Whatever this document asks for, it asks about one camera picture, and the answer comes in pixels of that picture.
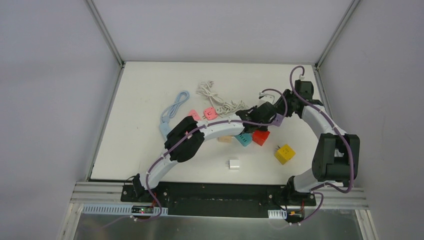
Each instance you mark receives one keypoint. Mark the pink triangular plug adapter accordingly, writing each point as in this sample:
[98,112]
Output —
[194,114]

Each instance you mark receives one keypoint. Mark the yellow cube plug adapter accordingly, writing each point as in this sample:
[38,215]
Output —
[284,153]

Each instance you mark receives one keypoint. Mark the beige wooden cube adapter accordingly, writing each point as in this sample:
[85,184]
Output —
[225,139]

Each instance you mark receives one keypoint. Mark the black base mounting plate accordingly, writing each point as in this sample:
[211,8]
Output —
[218,200]

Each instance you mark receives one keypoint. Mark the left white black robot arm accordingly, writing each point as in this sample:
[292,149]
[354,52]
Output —
[185,139]

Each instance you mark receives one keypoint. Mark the teal power strip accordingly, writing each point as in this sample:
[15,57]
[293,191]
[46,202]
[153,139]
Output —
[244,139]

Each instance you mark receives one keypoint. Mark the pink square plug adapter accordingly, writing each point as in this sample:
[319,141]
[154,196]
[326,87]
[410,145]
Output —
[210,113]

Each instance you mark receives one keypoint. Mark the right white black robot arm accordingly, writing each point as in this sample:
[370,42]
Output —
[336,157]

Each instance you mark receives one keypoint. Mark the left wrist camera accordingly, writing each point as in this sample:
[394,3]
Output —
[266,96]

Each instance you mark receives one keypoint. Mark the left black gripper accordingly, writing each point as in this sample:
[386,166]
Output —
[251,120]

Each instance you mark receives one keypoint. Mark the light blue power strip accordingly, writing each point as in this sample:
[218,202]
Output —
[165,129]

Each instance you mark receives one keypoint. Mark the white USB charger block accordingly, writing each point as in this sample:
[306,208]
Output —
[234,164]

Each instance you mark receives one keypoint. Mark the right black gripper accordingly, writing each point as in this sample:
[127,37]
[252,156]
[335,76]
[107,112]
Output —
[286,102]

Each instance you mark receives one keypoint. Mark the red cube plug adapter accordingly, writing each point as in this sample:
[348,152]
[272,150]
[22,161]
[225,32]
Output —
[260,137]

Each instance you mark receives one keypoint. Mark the purple socket adapter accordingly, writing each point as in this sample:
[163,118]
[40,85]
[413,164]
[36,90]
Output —
[277,120]

